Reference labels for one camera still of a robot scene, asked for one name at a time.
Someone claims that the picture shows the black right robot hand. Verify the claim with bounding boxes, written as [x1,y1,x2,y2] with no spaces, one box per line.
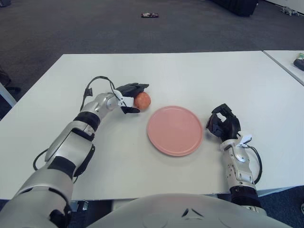
[206,103,242,143]

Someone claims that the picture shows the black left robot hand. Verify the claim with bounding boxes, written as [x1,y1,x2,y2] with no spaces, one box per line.
[115,82,150,114]

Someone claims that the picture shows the red yellow apple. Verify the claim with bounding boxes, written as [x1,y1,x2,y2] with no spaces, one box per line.
[133,92,152,110]

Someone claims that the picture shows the pink round plate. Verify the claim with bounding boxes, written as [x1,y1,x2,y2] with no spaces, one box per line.
[147,105,204,157]

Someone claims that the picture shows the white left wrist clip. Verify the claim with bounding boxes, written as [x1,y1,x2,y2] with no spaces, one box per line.
[113,89,135,107]

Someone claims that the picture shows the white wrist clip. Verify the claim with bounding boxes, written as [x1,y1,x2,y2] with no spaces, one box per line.
[113,89,135,107]
[238,134,253,148]

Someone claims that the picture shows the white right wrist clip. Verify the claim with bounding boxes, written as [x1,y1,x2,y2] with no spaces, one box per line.
[238,134,253,148]

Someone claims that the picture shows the grey handheld controller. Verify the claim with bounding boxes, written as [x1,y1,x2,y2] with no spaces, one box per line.
[293,58,304,71]

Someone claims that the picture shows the silver grey robot torso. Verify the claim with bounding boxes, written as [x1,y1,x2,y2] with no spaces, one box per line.
[86,193,285,228]

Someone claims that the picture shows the dark office chair base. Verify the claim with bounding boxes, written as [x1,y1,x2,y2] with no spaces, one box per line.
[0,68,21,93]

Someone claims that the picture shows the large black box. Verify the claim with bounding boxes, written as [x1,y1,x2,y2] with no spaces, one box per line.
[211,0,259,17]

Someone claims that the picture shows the white table leg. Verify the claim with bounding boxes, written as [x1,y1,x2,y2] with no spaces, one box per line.
[0,82,17,107]

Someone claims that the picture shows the small grey quadruped robot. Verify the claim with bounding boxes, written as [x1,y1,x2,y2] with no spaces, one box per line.
[279,6,299,16]

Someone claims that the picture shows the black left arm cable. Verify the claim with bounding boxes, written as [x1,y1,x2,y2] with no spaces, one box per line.
[33,76,119,183]

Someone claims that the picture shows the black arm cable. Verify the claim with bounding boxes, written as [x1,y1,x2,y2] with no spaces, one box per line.
[33,76,119,183]
[248,146,263,185]

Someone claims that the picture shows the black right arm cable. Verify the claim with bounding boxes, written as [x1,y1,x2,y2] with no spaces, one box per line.
[248,146,263,185]

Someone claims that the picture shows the white table frame beam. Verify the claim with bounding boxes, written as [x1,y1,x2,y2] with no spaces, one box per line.
[257,185,304,197]

